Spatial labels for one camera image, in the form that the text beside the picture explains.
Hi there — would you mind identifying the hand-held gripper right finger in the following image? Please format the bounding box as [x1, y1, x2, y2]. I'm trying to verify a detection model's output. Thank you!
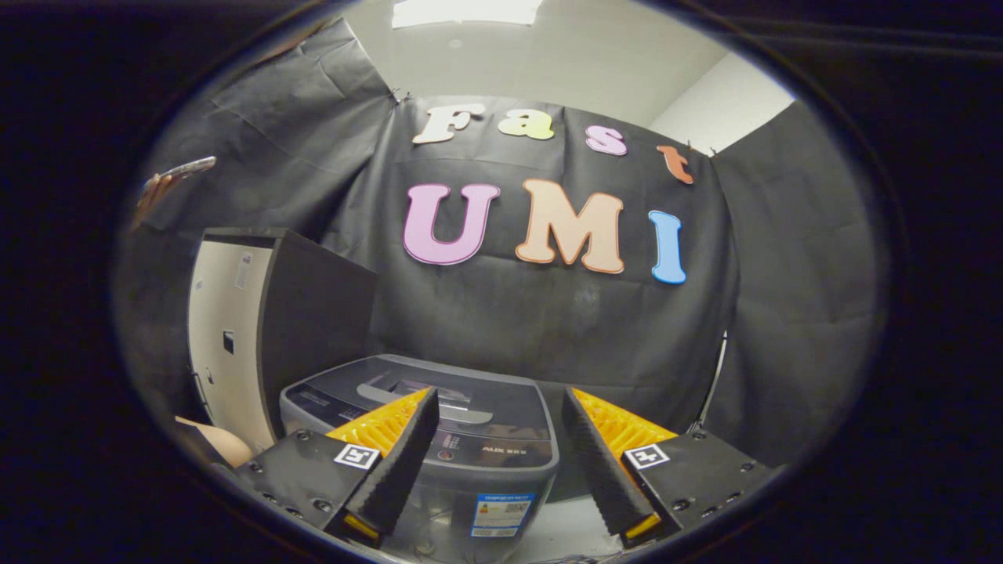
[560, 386, 778, 550]

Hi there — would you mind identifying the grey washing machine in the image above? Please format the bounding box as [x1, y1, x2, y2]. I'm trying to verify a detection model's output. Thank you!
[279, 353, 562, 564]

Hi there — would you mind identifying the black backdrop cloth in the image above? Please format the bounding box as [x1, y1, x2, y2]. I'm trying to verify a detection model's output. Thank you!
[116, 19, 892, 472]

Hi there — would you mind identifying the smartphone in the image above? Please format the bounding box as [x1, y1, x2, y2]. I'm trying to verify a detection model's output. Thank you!
[144, 155, 219, 190]

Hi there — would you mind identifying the beige cabinet with dark side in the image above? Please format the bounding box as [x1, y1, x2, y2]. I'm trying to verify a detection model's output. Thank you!
[186, 226, 379, 457]

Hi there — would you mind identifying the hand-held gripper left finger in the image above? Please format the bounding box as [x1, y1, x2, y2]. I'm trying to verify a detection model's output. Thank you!
[231, 386, 442, 548]

